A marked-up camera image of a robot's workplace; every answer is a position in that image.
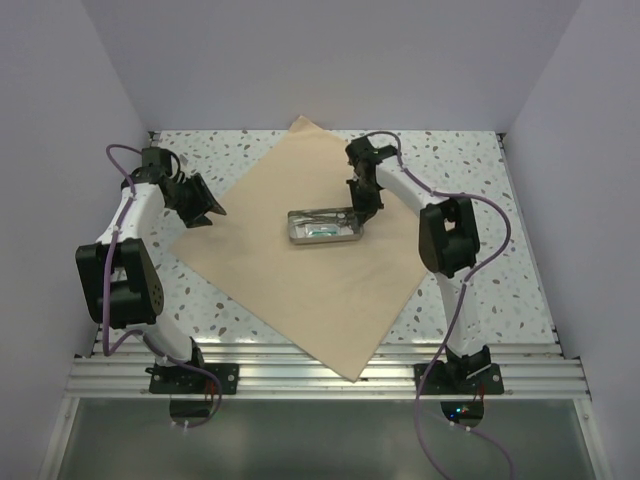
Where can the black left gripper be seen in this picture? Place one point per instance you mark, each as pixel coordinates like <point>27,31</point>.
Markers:
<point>204,202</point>

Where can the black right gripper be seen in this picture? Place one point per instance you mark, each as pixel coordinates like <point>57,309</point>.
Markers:
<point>363,211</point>

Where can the steel hemostat forceps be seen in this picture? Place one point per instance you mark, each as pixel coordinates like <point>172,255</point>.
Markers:
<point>322,216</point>

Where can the metal instrument tray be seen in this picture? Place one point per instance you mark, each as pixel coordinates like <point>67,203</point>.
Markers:
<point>351,231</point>

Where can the green scalpel blade packet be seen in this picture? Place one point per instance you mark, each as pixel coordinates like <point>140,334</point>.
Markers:
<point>322,231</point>

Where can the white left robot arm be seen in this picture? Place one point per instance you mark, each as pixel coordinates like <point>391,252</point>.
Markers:
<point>122,289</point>

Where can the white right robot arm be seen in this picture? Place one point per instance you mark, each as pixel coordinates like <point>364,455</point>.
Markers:
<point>448,244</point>

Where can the aluminium rail frame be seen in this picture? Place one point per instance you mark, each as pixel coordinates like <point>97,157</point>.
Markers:
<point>293,417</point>

